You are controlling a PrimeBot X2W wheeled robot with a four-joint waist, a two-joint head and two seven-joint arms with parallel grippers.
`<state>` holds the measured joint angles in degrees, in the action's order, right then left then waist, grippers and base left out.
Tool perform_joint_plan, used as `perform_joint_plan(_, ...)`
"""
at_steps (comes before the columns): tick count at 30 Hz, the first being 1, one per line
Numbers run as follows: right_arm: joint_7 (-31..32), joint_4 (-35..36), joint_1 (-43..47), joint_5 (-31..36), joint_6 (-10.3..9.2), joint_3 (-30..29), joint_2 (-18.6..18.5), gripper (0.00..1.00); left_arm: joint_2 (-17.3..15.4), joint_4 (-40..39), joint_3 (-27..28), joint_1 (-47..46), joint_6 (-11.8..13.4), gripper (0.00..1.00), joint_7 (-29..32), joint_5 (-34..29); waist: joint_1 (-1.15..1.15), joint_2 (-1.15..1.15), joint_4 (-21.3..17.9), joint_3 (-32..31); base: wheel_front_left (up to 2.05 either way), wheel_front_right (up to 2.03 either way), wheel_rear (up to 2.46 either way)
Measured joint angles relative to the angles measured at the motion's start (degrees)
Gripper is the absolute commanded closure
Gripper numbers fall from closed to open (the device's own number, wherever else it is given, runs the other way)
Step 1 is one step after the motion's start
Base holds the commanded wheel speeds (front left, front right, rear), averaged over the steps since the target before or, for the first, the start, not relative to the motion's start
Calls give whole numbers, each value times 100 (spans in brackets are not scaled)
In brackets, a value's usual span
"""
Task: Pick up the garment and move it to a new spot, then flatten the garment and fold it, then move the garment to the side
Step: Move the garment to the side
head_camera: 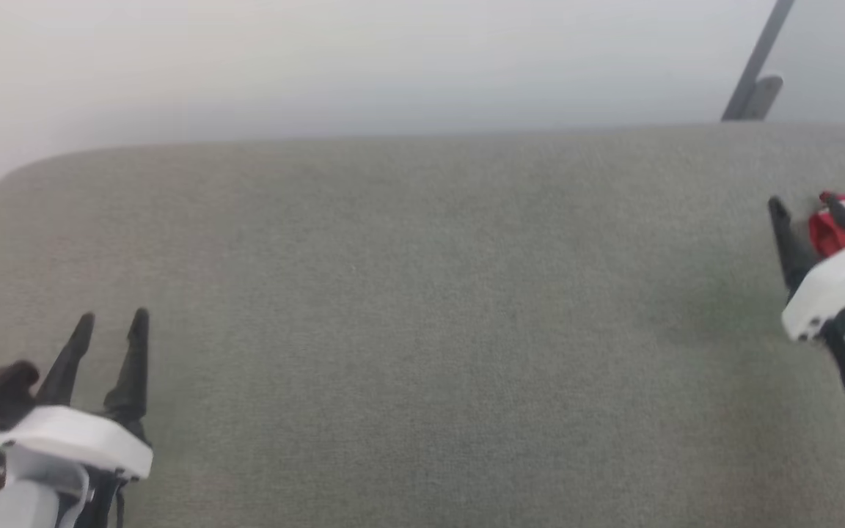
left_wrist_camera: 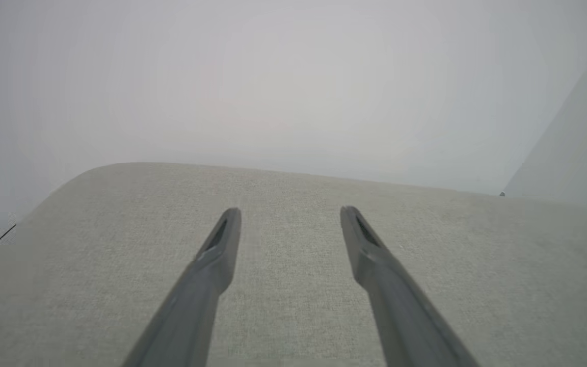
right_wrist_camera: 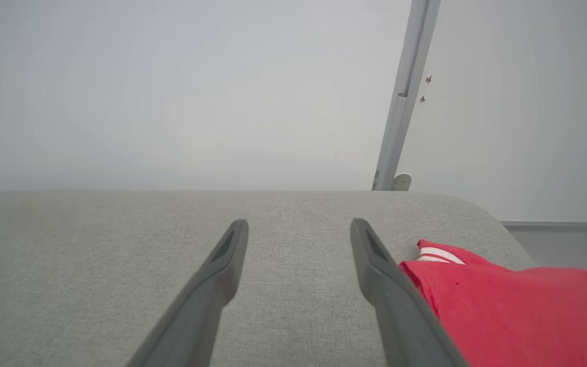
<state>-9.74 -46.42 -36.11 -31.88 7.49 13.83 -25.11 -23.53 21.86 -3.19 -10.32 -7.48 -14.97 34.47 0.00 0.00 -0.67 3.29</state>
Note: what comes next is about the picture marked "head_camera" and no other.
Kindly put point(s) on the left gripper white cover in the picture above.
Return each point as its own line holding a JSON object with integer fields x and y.
{"x": 70, "y": 440}

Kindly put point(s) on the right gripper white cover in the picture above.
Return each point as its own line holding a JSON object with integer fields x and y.
{"x": 833, "y": 290}

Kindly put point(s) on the grey metal pole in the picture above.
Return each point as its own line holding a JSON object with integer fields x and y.
{"x": 760, "y": 51}

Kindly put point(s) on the grey pole foot bracket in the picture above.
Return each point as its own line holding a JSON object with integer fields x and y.
{"x": 763, "y": 99}

